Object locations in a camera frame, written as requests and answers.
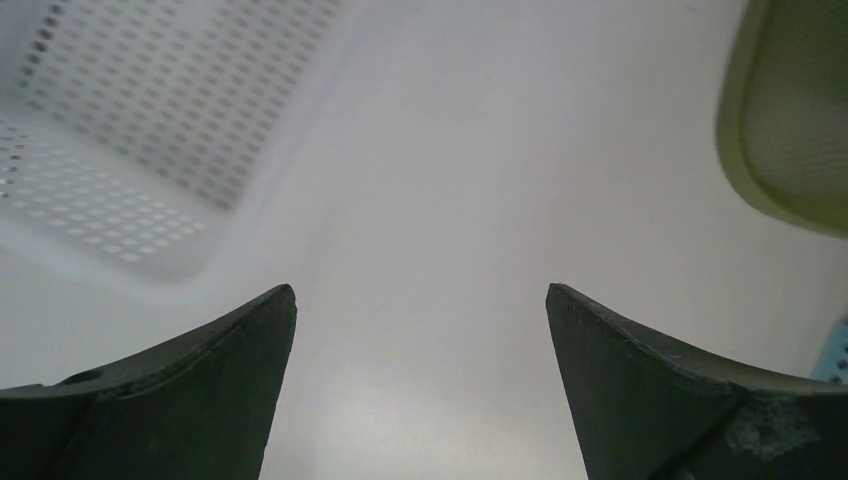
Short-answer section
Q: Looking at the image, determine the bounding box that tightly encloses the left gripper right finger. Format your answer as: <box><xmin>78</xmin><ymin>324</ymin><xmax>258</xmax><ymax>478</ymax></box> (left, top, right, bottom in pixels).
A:
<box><xmin>546</xmin><ymin>284</ymin><xmax>847</xmax><ymax>479</ymax></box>

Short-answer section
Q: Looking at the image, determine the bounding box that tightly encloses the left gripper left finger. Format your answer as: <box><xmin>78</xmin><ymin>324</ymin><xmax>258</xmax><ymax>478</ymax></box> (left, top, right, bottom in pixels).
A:
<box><xmin>1</xmin><ymin>285</ymin><xmax>297</xmax><ymax>479</ymax></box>

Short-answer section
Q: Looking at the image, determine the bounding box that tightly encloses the blue perforated basket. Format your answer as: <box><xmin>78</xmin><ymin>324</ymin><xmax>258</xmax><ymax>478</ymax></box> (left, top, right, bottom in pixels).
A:
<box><xmin>812</xmin><ymin>318</ymin><xmax>847</xmax><ymax>385</ymax></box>

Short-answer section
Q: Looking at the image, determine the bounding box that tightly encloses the white plastic basket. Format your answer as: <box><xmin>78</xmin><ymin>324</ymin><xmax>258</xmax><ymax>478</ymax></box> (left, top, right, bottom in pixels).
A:
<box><xmin>1</xmin><ymin>1</ymin><xmax>357</xmax><ymax>284</ymax></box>

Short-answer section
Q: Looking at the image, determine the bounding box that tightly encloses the green plastic waste bin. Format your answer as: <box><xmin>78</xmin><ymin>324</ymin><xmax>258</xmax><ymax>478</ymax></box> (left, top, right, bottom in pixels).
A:
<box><xmin>715</xmin><ymin>1</ymin><xmax>847</xmax><ymax>238</ymax></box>

